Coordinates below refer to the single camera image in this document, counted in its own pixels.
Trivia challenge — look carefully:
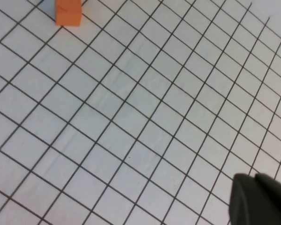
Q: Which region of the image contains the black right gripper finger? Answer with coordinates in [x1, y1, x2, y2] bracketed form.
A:
[228, 172, 281, 225]

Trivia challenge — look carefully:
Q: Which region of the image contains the orange foam cube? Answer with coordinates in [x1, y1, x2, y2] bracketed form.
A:
[55, 0, 82, 27]

